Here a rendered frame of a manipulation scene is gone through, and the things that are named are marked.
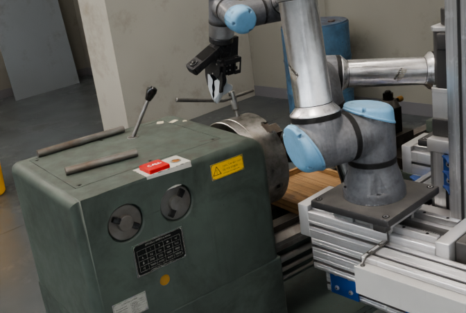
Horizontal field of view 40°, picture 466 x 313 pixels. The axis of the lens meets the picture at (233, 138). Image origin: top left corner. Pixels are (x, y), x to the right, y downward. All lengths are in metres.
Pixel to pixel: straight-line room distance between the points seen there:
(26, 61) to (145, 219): 7.90
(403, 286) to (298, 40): 0.56
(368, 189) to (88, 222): 0.67
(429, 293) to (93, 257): 0.79
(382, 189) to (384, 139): 0.12
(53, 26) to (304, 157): 8.43
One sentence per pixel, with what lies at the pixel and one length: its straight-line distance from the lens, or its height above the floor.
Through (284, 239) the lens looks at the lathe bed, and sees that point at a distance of 2.08.
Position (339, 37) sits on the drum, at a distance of 5.72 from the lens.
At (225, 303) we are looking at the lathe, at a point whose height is 0.80.
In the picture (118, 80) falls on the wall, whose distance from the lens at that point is 6.23.
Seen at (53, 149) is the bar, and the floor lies 1.27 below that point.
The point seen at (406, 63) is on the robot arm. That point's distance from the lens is 1.99.
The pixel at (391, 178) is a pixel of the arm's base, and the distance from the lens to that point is 1.53.
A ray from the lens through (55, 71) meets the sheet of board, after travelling 9.64.
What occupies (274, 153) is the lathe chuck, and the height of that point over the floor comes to 1.14.
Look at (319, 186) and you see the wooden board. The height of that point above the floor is 0.88.
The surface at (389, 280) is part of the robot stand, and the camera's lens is 1.42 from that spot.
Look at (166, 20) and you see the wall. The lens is 6.51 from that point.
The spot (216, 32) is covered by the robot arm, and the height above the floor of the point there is 1.54.
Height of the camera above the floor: 1.80
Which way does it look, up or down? 18 degrees down
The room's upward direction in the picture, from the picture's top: 8 degrees counter-clockwise
